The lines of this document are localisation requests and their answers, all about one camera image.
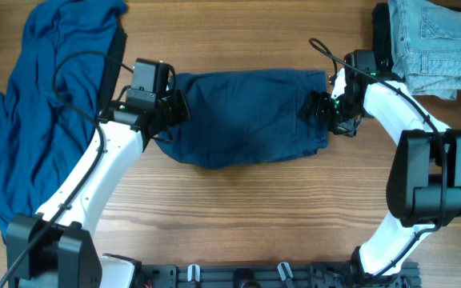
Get dark blue shorts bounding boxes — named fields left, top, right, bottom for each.
left=158, top=70, right=328, bottom=170

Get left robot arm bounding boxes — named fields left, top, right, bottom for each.
left=0, top=58, right=190, bottom=287

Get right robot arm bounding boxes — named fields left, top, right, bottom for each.
left=301, top=50, right=461, bottom=286

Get black garment under shirt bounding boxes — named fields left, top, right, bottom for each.
left=98, top=27, right=127, bottom=112

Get black folded garment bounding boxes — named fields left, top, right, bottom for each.
left=371, top=2, right=393, bottom=72

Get light blue folded jeans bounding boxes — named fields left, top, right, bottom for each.
left=388, top=0, right=461, bottom=100

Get bright blue shirt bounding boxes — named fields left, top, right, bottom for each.
left=0, top=0, right=127, bottom=231

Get right black cable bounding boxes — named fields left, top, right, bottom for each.
left=308, top=38, right=448, bottom=281

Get black cable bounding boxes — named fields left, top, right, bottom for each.
left=0, top=50, right=135, bottom=288
left=308, top=38, right=448, bottom=281

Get left black cable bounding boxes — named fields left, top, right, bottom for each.
left=0, top=50, right=135, bottom=288

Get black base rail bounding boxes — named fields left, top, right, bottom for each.
left=141, top=262, right=422, bottom=288

